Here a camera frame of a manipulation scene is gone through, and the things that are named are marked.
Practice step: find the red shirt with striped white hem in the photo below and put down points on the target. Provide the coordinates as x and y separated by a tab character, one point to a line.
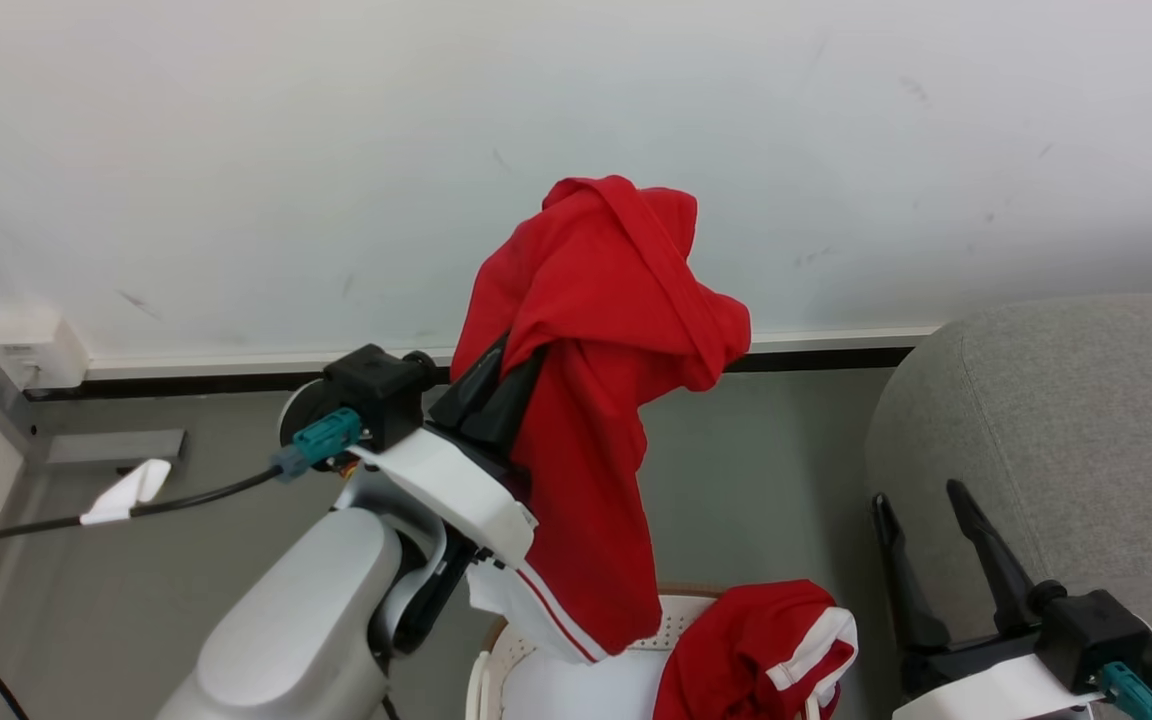
586	330

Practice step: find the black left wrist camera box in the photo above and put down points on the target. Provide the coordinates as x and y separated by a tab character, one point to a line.
376	390

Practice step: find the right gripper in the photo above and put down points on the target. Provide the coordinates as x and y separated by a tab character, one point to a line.
986	685

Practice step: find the grey fabric sofa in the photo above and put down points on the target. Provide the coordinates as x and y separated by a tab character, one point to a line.
1066	420

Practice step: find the teal right camera connector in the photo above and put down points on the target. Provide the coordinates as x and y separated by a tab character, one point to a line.
1131	692

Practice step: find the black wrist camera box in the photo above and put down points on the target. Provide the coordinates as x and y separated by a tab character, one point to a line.
1096	630
376	390

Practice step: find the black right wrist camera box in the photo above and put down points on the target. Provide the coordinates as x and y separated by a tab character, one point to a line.
1096	630

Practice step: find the white and black baseboard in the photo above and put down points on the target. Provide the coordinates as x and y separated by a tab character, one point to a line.
236	370

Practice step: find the pale white cloth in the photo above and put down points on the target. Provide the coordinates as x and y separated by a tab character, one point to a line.
576	695

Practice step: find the white wall outlet box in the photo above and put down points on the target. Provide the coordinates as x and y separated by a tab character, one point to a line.
31	350

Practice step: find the white perforated laundry basket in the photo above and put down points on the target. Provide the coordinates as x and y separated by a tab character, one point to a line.
506	660

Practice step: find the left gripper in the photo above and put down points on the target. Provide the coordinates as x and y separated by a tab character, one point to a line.
446	485

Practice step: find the teal camera connector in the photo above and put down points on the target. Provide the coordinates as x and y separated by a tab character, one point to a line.
1131	692
321	440

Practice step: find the teal left camera connector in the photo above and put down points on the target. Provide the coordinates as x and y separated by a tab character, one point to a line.
321	440

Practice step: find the grey metal foot bar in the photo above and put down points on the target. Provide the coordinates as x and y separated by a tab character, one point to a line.
116	446

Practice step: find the red shirt with white cuffs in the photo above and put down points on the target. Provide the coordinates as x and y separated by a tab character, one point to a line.
736	650

